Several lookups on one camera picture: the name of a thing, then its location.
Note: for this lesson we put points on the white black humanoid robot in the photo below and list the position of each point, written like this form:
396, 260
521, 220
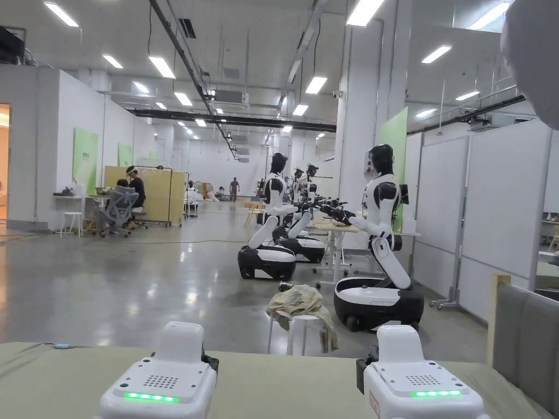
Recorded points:
382, 196
305, 246
273, 192

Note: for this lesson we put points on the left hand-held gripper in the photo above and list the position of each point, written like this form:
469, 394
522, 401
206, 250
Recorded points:
174, 393

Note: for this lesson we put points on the crumpled beige cloth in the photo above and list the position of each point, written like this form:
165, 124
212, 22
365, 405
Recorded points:
297, 299

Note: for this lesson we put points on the bed with pale green sheet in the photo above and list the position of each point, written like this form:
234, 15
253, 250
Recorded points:
284, 384

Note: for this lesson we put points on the small blue item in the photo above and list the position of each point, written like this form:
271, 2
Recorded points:
62, 346

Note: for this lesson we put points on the white desk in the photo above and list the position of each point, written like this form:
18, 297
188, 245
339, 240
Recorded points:
83, 198

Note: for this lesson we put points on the grey padded headboard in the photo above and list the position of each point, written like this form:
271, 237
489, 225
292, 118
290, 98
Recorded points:
524, 340

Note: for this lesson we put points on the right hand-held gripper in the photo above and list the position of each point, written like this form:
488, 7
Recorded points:
419, 397

